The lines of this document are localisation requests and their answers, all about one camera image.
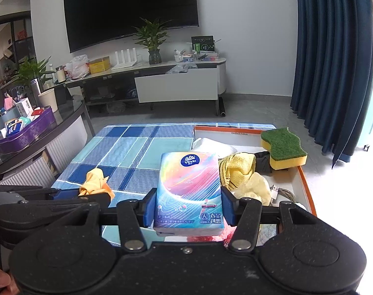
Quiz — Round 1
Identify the yellow striped towel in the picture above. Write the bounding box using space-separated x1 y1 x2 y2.
218 152 256 191

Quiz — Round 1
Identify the purple tray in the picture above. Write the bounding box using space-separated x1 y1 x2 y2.
0 107 56 155

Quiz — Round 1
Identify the white face mask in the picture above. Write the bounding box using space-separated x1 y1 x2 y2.
191 138 237 159

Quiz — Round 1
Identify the white tv cabinet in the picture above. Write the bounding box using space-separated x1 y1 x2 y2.
61 58 226 116

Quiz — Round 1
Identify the potted green plant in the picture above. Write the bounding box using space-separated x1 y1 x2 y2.
134 18 169 65

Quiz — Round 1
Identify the white plastic bag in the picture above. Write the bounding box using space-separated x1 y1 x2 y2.
65 55 90 79

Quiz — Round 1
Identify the dark navy cloth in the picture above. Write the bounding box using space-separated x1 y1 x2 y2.
255 151 273 174

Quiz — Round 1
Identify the black green box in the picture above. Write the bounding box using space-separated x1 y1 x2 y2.
191 35 215 53

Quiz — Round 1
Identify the person left hand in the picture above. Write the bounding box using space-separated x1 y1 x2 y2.
0 270 20 295

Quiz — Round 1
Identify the colourful tissue pack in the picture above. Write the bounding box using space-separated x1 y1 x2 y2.
153 152 225 236

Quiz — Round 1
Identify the white paper cup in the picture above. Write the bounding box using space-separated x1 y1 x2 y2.
38 88 58 113

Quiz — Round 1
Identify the dark blue curtain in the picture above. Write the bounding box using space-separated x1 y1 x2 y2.
291 0 373 164

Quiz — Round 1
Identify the orange yellow scrunchie cloth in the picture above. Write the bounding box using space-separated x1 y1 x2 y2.
79 168 115 200

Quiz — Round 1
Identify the black round side table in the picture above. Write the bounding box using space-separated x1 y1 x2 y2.
0 96 95 187

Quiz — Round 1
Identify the white orange cardboard box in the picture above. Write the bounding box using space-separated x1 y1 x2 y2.
192 124 316 214

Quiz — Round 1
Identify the black television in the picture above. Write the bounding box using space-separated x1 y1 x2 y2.
63 0 199 52

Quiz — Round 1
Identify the white router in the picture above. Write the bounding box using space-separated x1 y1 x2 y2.
112 47 138 70

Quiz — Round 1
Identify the beige cable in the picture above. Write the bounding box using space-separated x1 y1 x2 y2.
267 184 298 207

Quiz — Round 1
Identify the yellow green sponge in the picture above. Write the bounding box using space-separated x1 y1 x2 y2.
261 128 307 171

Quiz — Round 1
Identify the pink fluffy hat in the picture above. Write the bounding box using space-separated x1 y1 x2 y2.
187 235 227 242

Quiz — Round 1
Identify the blue checkered tablecloth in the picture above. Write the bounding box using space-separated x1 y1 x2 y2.
49 122 278 247

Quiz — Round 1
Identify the yellow box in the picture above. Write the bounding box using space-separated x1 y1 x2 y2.
88 56 111 75

